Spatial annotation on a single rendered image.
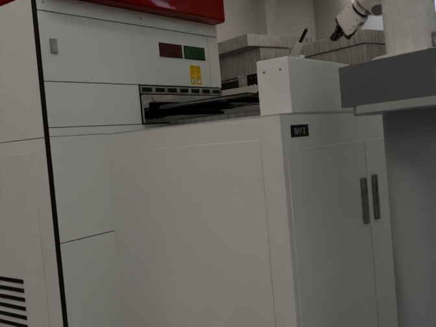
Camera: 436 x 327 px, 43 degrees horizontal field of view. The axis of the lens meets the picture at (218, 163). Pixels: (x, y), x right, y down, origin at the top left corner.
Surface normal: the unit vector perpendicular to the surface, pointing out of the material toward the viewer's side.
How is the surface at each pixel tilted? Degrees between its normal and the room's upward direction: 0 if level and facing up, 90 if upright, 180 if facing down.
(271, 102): 90
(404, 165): 90
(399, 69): 90
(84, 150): 90
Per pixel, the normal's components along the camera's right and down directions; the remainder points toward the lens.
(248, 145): -0.61, 0.08
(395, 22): -0.78, 0.13
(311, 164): 0.79, -0.04
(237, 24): 0.60, -0.02
